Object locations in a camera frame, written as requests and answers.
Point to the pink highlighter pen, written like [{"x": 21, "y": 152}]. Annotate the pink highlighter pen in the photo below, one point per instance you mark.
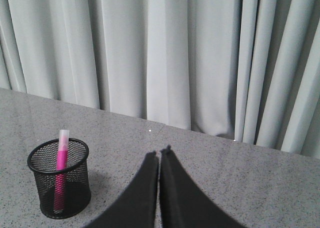
[{"x": 61, "y": 164}]

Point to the black mesh pen cup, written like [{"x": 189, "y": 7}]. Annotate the black mesh pen cup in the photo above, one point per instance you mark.
[{"x": 42, "y": 162}]

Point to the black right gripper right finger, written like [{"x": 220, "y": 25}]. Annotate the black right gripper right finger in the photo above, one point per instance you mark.
[{"x": 182, "y": 203}]

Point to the grey pleated curtain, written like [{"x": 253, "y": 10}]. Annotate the grey pleated curtain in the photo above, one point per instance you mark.
[{"x": 246, "y": 70}]

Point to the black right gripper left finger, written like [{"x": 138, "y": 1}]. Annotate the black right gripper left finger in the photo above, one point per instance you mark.
[{"x": 136, "y": 206}]

